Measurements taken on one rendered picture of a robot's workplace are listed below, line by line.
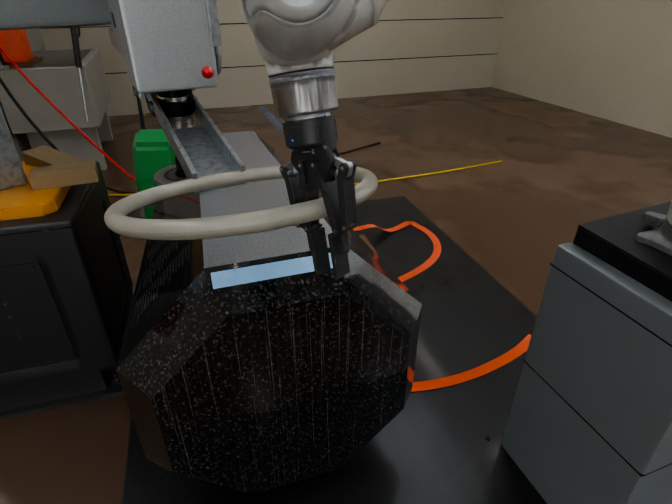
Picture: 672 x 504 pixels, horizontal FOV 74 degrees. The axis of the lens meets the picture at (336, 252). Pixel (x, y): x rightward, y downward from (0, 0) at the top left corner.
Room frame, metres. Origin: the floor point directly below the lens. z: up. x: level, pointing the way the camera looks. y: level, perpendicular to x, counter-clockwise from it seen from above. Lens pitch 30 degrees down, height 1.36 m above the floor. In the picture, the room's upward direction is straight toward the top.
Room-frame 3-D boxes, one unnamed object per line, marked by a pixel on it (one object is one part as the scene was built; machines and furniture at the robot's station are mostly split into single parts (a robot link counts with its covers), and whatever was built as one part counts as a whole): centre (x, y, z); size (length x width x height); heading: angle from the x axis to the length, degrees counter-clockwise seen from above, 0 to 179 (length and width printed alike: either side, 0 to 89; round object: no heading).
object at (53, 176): (1.49, 0.94, 0.81); 0.20 x 0.10 x 0.05; 115
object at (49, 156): (1.67, 1.08, 0.80); 0.20 x 0.10 x 0.05; 68
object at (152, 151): (2.84, 1.16, 0.43); 0.35 x 0.35 x 0.87; 2
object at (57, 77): (4.15, 2.41, 0.43); 1.30 x 0.62 x 0.86; 20
